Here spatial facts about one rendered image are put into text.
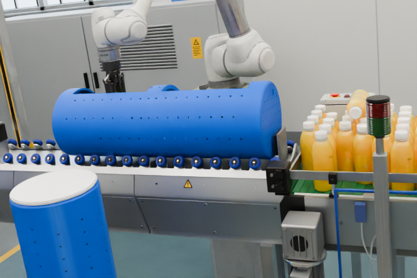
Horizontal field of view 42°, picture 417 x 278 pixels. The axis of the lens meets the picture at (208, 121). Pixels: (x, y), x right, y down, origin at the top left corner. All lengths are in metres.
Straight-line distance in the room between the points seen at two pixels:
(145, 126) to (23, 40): 2.64
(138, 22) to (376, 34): 2.90
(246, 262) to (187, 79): 1.46
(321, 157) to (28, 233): 0.95
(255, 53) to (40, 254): 1.23
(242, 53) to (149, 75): 1.59
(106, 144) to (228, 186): 0.51
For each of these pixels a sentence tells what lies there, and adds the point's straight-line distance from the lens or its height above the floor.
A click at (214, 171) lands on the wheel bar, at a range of 2.02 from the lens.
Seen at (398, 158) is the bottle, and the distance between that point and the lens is 1.77.
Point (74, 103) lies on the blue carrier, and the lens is 2.24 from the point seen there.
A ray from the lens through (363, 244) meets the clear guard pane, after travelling 1.82.
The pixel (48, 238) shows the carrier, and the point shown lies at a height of 0.92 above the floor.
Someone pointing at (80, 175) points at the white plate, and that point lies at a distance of 1.89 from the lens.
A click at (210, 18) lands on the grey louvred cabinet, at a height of 1.33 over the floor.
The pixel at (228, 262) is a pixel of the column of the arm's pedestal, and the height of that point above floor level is 0.18.
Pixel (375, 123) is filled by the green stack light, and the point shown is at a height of 1.19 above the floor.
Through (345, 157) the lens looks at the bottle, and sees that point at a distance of 1.91.
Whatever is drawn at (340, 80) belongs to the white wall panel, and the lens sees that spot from 4.78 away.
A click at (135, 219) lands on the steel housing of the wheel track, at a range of 2.29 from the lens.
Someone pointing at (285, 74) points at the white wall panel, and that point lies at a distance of 4.89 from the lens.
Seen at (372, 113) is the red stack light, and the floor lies 1.22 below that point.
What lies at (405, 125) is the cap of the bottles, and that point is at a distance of 1.85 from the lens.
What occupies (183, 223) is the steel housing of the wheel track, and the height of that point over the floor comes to 0.70.
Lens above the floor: 1.64
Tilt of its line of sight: 15 degrees down
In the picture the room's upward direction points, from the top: 7 degrees counter-clockwise
